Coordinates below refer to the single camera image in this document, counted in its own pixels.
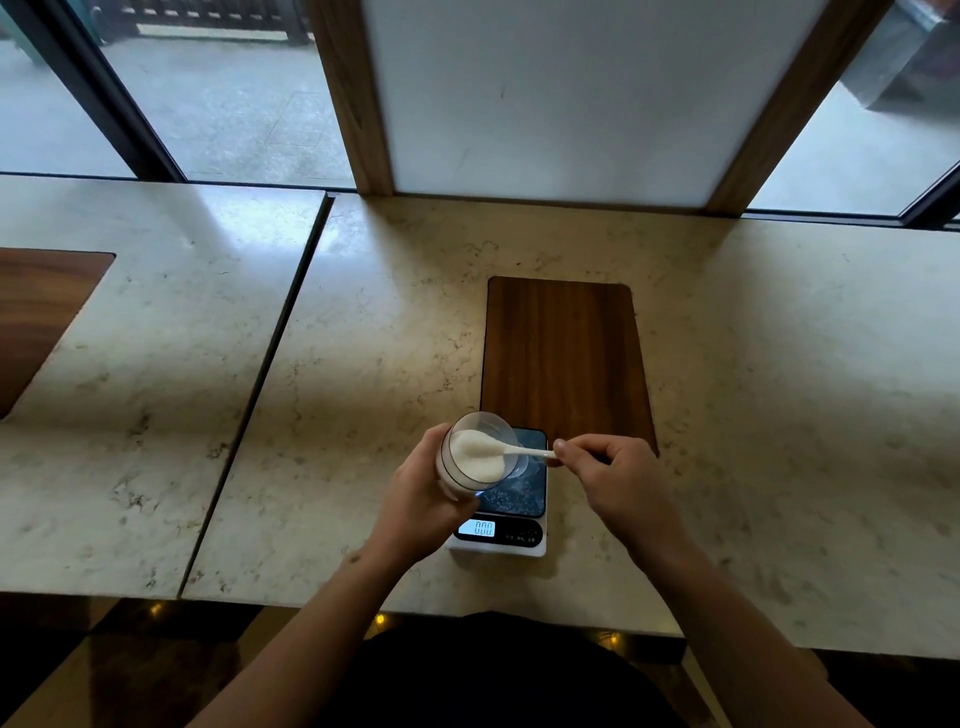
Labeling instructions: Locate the wooden panel frame post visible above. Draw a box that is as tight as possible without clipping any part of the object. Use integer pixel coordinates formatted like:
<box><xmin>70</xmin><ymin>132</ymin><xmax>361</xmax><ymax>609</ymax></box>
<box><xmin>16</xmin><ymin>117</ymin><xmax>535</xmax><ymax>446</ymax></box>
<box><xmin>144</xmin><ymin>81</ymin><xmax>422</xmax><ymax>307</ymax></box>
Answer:
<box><xmin>704</xmin><ymin>0</ymin><xmax>895</xmax><ymax>219</ymax></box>
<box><xmin>305</xmin><ymin>0</ymin><xmax>396</xmax><ymax>198</ymax></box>

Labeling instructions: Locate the white digital kitchen scale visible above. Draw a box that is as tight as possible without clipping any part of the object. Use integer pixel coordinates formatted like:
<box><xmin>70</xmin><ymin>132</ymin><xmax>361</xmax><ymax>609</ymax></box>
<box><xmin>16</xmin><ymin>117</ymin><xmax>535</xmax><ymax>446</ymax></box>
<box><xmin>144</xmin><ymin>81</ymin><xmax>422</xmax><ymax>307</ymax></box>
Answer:
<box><xmin>447</xmin><ymin>427</ymin><xmax>549</xmax><ymax>559</ymax></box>

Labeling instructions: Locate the person's black clothing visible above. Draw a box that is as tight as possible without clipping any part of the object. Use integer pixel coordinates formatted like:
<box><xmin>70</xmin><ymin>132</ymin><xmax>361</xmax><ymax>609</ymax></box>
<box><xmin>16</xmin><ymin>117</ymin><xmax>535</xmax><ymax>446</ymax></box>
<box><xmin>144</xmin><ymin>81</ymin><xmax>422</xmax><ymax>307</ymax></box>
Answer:
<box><xmin>313</xmin><ymin>610</ymin><xmax>689</xmax><ymax>728</ymax></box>

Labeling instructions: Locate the angled dark wooden board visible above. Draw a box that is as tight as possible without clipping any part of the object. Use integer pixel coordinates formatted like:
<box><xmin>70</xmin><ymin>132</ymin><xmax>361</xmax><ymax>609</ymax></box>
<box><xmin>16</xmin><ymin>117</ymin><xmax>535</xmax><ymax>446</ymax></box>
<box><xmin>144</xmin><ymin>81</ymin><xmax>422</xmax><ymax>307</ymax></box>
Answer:
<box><xmin>0</xmin><ymin>247</ymin><xmax>117</xmax><ymax>421</ymax></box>

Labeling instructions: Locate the white powder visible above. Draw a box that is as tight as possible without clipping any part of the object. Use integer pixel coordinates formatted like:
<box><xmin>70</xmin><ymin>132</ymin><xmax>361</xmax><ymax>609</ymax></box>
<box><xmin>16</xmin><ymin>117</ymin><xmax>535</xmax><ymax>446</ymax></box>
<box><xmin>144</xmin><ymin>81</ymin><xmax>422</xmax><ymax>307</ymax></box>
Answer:
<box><xmin>448</xmin><ymin>431</ymin><xmax>509</xmax><ymax>486</ymax></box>

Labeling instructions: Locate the white plastic spoon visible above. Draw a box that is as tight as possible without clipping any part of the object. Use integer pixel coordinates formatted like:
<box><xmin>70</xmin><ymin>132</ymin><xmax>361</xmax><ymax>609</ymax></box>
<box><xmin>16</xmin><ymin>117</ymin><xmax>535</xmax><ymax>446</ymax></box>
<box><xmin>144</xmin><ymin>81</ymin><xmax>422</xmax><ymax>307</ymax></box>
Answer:
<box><xmin>450</xmin><ymin>429</ymin><xmax>558</xmax><ymax>461</ymax></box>

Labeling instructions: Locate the clear plastic cup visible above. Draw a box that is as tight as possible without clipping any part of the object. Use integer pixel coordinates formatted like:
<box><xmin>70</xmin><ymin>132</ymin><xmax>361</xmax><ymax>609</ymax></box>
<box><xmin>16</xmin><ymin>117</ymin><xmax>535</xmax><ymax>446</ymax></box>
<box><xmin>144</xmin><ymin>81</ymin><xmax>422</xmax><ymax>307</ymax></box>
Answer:
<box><xmin>435</xmin><ymin>411</ymin><xmax>531</xmax><ymax>502</ymax></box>

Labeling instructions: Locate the grey metal outdoor structure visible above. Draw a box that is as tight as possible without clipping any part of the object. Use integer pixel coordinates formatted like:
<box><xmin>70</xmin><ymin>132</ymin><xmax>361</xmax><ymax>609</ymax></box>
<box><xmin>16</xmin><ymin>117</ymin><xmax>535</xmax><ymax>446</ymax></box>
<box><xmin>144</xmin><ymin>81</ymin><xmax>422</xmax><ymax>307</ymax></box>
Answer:
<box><xmin>840</xmin><ymin>0</ymin><xmax>960</xmax><ymax>115</ymax></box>

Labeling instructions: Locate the rectangular dark wooden board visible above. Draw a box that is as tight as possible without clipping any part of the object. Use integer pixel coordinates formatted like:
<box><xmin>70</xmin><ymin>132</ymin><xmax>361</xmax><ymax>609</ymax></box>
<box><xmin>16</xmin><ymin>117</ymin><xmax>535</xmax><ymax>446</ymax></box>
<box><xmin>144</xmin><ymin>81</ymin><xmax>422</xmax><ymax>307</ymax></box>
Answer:
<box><xmin>479</xmin><ymin>276</ymin><xmax>660</xmax><ymax>457</ymax></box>

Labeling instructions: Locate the person's left forearm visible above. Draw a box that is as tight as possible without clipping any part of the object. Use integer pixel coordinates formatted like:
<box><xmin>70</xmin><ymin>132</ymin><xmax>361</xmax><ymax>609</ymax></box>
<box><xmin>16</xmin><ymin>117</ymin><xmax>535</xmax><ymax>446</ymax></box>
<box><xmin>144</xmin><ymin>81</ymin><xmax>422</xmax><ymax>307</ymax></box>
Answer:
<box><xmin>187</xmin><ymin>549</ymin><xmax>421</xmax><ymax>728</ymax></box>

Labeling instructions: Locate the person's right forearm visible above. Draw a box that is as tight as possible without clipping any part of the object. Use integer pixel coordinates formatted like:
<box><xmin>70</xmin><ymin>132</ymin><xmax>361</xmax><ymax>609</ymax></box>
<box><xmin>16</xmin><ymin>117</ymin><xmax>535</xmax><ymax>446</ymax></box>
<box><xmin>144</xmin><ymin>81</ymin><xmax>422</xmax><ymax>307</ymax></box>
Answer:
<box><xmin>628</xmin><ymin>534</ymin><xmax>876</xmax><ymax>728</ymax></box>

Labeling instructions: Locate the person's right hand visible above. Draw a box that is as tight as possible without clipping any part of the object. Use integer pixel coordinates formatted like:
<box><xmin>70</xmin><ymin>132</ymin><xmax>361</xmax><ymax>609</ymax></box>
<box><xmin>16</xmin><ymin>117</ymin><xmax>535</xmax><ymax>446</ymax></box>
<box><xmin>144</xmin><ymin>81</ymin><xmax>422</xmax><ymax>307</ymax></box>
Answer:
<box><xmin>549</xmin><ymin>433</ymin><xmax>693</xmax><ymax>565</ymax></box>

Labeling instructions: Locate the dark outdoor fence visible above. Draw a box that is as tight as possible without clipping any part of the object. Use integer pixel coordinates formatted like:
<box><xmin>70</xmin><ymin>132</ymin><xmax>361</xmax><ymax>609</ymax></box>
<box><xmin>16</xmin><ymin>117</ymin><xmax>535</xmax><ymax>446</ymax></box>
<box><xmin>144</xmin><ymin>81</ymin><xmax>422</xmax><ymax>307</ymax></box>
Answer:
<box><xmin>88</xmin><ymin>0</ymin><xmax>315</xmax><ymax>48</ymax></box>

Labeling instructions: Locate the black window frame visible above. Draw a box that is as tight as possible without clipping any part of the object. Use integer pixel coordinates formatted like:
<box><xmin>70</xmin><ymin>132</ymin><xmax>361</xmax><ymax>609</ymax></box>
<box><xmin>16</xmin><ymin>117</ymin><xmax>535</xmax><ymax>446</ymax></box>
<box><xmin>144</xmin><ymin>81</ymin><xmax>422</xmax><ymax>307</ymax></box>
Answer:
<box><xmin>742</xmin><ymin>161</ymin><xmax>960</xmax><ymax>232</ymax></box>
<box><xmin>0</xmin><ymin>0</ymin><xmax>187</xmax><ymax>184</ymax></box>

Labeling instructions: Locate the white wall panel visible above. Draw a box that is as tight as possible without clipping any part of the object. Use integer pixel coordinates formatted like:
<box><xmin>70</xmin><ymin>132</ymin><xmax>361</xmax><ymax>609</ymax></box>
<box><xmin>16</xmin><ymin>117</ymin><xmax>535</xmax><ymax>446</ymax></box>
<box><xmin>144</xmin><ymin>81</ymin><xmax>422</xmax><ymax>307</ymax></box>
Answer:
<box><xmin>362</xmin><ymin>0</ymin><xmax>831</xmax><ymax>210</ymax></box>

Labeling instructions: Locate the person's left hand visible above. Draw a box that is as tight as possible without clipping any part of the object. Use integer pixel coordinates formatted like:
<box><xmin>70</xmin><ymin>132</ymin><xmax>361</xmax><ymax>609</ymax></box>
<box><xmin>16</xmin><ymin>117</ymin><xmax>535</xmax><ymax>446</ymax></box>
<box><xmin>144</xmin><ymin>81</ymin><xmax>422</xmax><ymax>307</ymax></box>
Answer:
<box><xmin>365</xmin><ymin>423</ymin><xmax>481</xmax><ymax>573</ymax></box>

